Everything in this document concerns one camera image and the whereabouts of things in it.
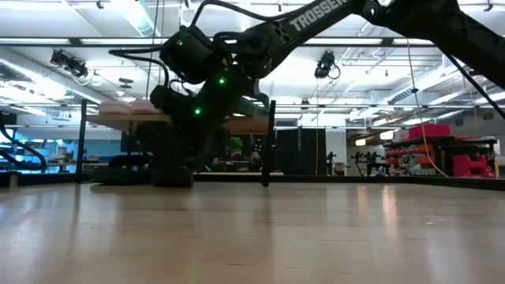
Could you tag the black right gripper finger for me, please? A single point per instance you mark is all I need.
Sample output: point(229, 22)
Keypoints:
point(205, 148)
point(165, 146)

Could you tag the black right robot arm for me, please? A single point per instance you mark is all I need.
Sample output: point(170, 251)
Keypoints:
point(315, 17)

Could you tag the small green potted plant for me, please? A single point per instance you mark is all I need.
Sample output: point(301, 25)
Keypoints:
point(234, 145)

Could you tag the black cabinet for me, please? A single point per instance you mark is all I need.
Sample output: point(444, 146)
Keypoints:
point(300, 154)

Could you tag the black robot arms on stand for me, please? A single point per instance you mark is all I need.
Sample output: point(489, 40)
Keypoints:
point(371, 161)

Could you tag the red storage bin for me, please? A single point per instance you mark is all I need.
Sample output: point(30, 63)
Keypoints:
point(469, 167)
point(428, 131)

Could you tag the black work table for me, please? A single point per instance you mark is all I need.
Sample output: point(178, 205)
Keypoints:
point(438, 140)

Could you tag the wooden shelf with black frame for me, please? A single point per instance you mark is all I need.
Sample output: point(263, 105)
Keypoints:
point(114, 120)

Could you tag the black ceiling-mounted camera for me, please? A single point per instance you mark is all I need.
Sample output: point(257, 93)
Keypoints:
point(325, 63)

